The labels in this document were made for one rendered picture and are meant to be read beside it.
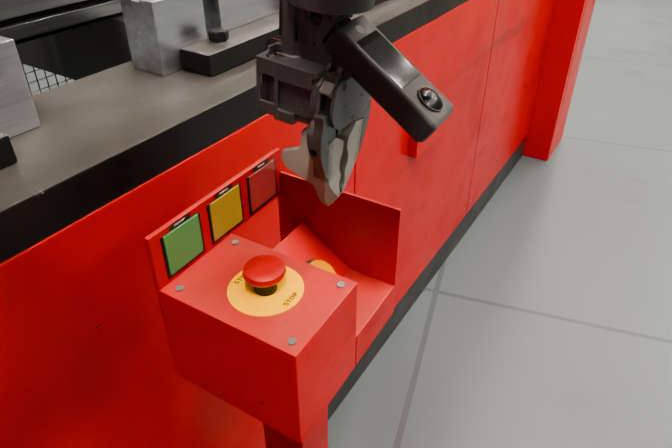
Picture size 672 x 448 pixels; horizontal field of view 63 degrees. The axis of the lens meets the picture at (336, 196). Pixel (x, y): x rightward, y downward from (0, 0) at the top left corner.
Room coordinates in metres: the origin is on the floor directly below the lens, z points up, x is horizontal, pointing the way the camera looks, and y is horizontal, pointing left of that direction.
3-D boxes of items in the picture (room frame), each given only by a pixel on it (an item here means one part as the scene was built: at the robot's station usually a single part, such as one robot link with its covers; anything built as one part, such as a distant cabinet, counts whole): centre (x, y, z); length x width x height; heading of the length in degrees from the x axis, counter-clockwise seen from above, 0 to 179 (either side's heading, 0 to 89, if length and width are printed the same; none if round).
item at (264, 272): (0.39, 0.07, 0.79); 0.04 x 0.04 x 0.04
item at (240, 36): (0.83, 0.10, 0.89); 0.30 x 0.05 x 0.03; 148
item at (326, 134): (0.44, 0.01, 0.91); 0.05 x 0.02 x 0.09; 149
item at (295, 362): (0.44, 0.05, 0.75); 0.20 x 0.16 x 0.18; 149
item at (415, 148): (1.13, -0.21, 0.59); 0.15 x 0.02 x 0.07; 148
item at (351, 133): (0.49, 0.01, 0.87); 0.06 x 0.03 x 0.09; 59
